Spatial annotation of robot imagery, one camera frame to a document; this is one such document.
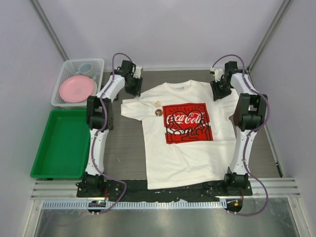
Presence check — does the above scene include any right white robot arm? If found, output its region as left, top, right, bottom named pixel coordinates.
left=210, top=61, right=267, bottom=196

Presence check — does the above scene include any light blue cup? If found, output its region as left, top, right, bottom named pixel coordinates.
left=77, top=63, right=96, bottom=80

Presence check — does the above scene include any white printed t-shirt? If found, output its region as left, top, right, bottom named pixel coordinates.
left=121, top=80, right=238, bottom=190

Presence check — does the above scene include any white slotted cable duct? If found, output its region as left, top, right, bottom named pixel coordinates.
left=42, top=199, right=227, bottom=210

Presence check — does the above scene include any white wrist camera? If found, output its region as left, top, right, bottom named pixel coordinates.
left=133, top=66, right=143, bottom=79
left=210, top=68, right=224, bottom=82

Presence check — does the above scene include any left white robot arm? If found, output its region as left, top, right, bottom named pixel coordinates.
left=77, top=60, right=143, bottom=198

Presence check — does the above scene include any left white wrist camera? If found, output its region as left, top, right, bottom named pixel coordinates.
left=133, top=66, right=143, bottom=79

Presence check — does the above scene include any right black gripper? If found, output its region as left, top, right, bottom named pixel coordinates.
left=209, top=78, right=232, bottom=101

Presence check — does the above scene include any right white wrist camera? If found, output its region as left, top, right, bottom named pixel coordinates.
left=210, top=68, right=224, bottom=82

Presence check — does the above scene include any green plastic tray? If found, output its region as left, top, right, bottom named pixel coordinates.
left=30, top=110, right=90, bottom=179

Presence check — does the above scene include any gold flower brooch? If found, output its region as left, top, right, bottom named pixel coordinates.
left=154, top=101, right=162, bottom=109

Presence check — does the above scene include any white plastic basket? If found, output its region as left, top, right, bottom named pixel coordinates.
left=51, top=58, right=105, bottom=109

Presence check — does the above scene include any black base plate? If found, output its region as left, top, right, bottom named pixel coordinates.
left=76, top=180, right=253, bottom=202

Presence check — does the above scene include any pink plate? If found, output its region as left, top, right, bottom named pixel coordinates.
left=59, top=76, right=97, bottom=103

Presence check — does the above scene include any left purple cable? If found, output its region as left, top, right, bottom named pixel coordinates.
left=89, top=52, right=127, bottom=214

